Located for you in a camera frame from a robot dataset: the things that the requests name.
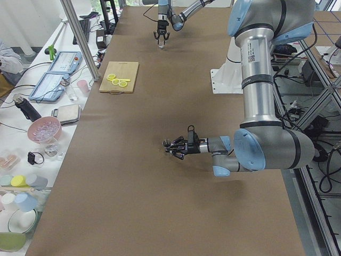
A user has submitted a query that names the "light blue plastic cup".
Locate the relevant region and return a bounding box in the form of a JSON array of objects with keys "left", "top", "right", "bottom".
[{"left": 14, "top": 193, "right": 38, "bottom": 212}]

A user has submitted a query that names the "lemon slice far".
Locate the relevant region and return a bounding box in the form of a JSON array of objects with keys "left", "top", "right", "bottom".
[{"left": 118, "top": 81, "right": 128, "bottom": 87}]

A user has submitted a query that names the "steel double jigger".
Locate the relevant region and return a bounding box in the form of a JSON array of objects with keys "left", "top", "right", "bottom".
[{"left": 162, "top": 139, "right": 173, "bottom": 154}]

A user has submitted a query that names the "clear drinking glass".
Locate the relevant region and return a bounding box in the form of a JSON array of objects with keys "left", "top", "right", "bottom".
[{"left": 65, "top": 85, "right": 78, "bottom": 101}]

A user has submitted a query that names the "blue teach pendant lower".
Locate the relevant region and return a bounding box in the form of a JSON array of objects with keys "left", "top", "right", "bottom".
[{"left": 28, "top": 72, "right": 70, "bottom": 103}]

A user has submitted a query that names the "grey plastic cup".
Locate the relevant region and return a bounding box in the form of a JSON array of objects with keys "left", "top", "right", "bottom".
[{"left": 26, "top": 174, "right": 48, "bottom": 190}]

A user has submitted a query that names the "black keyboard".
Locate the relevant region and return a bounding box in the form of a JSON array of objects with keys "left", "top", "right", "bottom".
[{"left": 78, "top": 19, "right": 91, "bottom": 43}]

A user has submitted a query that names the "black bottle with steel cap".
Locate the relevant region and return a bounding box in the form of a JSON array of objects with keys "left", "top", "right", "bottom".
[{"left": 12, "top": 94, "right": 42, "bottom": 122}]

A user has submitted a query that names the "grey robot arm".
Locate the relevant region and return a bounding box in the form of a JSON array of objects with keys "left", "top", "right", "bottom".
[
  {"left": 163, "top": 1, "right": 315, "bottom": 177},
  {"left": 143, "top": 0, "right": 213, "bottom": 49}
]

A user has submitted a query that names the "yellow plastic cup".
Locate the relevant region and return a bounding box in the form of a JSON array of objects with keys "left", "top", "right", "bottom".
[{"left": 10, "top": 175, "right": 29, "bottom": 188}]

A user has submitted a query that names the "grey kitchen scale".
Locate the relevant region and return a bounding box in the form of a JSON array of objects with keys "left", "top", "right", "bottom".
[{"left": 51, "top": 104, "right": 82, "bottom": 126}]

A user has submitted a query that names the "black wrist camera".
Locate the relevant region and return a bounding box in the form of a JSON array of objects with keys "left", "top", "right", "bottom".
[{"left": 187, "top": 125, "right": 200, "bottom": 145}]

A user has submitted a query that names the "clear glass measuring cup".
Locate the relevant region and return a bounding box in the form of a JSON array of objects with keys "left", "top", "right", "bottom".
[{"left": 158, "top": 38, "right": 165, "bottom": 49}]

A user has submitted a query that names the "blue teach pendant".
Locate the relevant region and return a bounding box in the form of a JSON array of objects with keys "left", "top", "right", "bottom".
[
  {"left": 28, "top": 72, "right": 70, "bottom": 103},
  {"left": 48, "top": 51, "right": 83, "bottom": 75}
]

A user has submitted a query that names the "lemon slice middle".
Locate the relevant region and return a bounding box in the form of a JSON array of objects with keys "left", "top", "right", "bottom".
[{"left": 111, "top": 78, "right": 120, "bottom": 85}]

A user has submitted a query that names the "aluminium frame post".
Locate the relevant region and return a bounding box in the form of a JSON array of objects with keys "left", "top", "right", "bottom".
[{"left": 60, "top": 0, "right": 100, "bottom": 82}]

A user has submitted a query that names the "lemon slice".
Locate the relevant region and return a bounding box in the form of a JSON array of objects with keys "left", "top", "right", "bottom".
[
  {"left": 118, "top": 81, "right": 128, "bottom": 87},
  {"left": 107, "top": 74, "right": 116, "bottom": 81},
  {"left": 111, "top": 78, "right": 120, "bottom": 85}
]

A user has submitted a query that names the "green clamp tool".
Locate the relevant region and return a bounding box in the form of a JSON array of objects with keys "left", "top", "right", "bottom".
[{"left": 48, "top": 45, "right": 56, "bottom": 61}]

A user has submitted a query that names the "blue teach pendant upper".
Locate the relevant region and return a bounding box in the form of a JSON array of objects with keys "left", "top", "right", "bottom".
[{"left": 48, "top": 51, "right": 83, "bottom": 75}]

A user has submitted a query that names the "lemon slice near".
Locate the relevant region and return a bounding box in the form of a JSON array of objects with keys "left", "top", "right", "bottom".
[{"left": 107, "top": 74, "right": 116, "bottom": 81}]

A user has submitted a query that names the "yellow plastic knife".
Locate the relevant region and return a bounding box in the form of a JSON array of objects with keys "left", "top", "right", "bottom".
[{"left": 117, "top": 78, "right": 131, "bottom": 82}]

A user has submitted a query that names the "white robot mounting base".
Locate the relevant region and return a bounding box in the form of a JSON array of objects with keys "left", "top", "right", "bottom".
[{"left": 210, "top": 37, "right": 242, "bottom": 94}]

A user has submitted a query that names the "white plate green rim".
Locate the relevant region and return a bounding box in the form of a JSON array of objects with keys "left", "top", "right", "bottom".
[{"left": 7, "top": 210, "right": 38, "bottom": 234}]

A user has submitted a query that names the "mint green plastic cup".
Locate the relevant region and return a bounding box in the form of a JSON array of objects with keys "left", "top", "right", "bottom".
[{"left": 0, "top": 174, "right": 13, "bottom": 187}]

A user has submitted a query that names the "pink plastic cup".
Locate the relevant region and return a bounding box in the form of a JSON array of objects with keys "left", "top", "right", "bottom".
[{"left": 77, "top": 79, "right": 90, "bottom": 95}]

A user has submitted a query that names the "white plastic cup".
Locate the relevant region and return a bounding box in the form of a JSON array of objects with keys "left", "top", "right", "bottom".
[{"left": 1, "top": 193, "right": 18, "bottom": 211}]

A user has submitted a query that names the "bamboo cutting board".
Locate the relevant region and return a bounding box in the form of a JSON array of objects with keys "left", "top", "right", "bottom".
[{"left": 99, "top": 61, "right": 139, "bottom": 94}]

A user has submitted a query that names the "green plastic bowl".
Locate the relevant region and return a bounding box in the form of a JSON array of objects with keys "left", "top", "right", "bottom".
[{"left": 1, "top": 232, "right": 26, "bottom": 252}]

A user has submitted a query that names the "pink bowl of ice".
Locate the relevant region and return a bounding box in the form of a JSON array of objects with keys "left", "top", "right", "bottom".
[{"left": 27, "top": 116, "right": 62, "bottom": 143}]

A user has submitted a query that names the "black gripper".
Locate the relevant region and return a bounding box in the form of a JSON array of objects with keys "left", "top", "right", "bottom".
[
  {"left": 153, "top": 20, "right": 170, "bottom": 45},
  {"left": 165, "top": 136, "right": 208, "bottom": 160}
]

